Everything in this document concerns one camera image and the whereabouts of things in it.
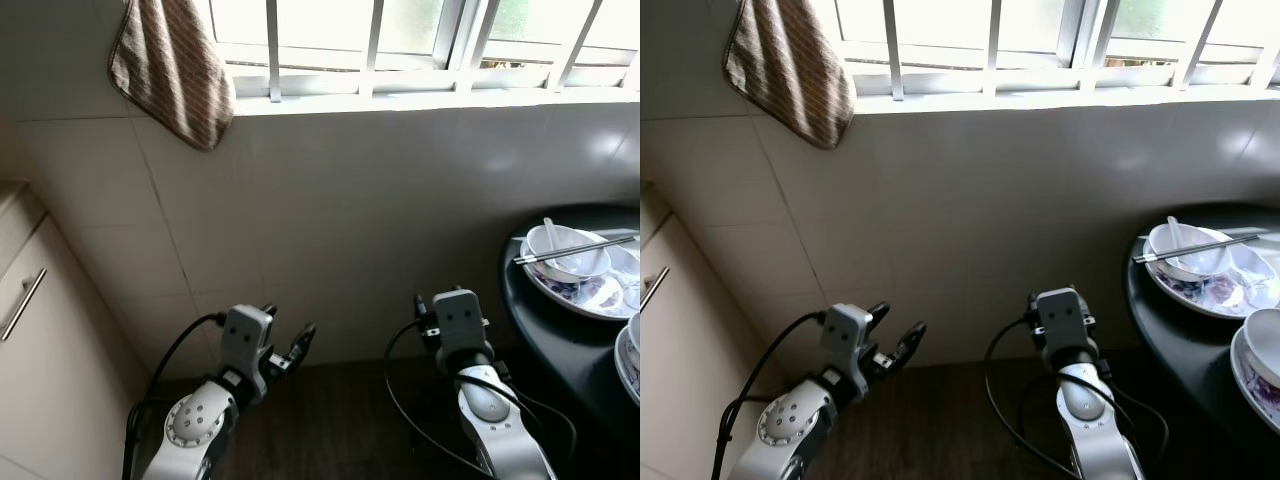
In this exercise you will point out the floral white plate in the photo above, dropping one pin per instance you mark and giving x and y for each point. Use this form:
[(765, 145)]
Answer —
[(1215, 300), (628, 380), (590, 300), (1255, 400)]

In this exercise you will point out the black round table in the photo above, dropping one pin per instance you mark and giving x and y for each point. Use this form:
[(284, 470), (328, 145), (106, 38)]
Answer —
[(1180, 340), (540, 330)]

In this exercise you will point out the black chopstick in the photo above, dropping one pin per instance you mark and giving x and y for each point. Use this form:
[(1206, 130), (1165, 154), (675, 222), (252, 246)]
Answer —
[(530, 260), (560, 252), (1150, 259), (1180, 250)]

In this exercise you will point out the white ceramic spoon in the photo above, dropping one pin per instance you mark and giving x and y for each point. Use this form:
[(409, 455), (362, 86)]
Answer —
[(1173, 226), (548, 228)]

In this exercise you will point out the white bowl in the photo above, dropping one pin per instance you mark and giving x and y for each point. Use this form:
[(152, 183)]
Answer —
[(575, 268), (635, 335), (1195, 268), (1265, 345)]

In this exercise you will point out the beige side cabinet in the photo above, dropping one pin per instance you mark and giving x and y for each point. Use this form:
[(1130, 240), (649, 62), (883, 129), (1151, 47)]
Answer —
[(60, 380), (680, 380)]

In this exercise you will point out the white barred window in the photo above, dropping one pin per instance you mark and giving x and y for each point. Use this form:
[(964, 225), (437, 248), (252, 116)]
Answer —
[(400, 88), (1000, 80)]

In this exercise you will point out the brown striped cloth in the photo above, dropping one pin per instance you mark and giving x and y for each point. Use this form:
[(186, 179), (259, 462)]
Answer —
[(790, 70), (170, 70)]

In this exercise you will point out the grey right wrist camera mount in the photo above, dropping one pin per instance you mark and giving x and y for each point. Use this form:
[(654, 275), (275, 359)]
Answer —
[(1062, 318), (462, 320)]

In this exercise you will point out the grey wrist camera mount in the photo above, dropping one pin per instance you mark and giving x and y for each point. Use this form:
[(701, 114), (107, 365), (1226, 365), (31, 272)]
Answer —
[(1062, 318), (848, 335), (247, 335), (462, 320)]

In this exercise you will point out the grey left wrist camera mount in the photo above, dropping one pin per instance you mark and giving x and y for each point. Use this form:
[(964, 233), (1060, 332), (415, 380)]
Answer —
[(247, 335), (848, 335)]

